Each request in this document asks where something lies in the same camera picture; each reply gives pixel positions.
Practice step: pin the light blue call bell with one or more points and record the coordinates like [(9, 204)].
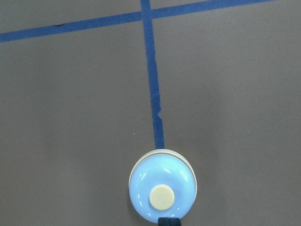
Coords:
[(162, 184)]

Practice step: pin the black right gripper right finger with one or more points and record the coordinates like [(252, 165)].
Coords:
[(175, 222)]

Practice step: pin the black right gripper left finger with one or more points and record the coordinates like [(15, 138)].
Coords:
[(163, 222)]

